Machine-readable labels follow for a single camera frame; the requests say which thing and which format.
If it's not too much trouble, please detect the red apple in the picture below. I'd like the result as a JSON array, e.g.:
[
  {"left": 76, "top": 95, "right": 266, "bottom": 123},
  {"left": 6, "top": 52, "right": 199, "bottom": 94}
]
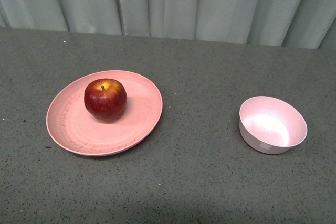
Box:
[{"left": 83, "top": 78, "right": 128, "bottom": 122}]

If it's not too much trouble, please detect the pink plastic plate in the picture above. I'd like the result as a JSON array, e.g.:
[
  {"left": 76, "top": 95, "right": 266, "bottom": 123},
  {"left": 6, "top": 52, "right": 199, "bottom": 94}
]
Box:
[{"left": 46, "top": 70, "right": 163, "bottom": 156}]

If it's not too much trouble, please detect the light pink bowl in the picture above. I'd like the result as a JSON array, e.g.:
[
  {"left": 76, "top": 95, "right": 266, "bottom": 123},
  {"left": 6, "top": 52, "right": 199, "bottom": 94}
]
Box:
[{"left": 239, "top": 96, "right": 308, "bottom": 155}]

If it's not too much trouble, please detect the pale grey curtain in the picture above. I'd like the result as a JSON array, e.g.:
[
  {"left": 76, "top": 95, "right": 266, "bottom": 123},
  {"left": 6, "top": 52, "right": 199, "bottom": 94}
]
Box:
[{"left": 1, "top": 0, "right": 335, "bottom": 50}]

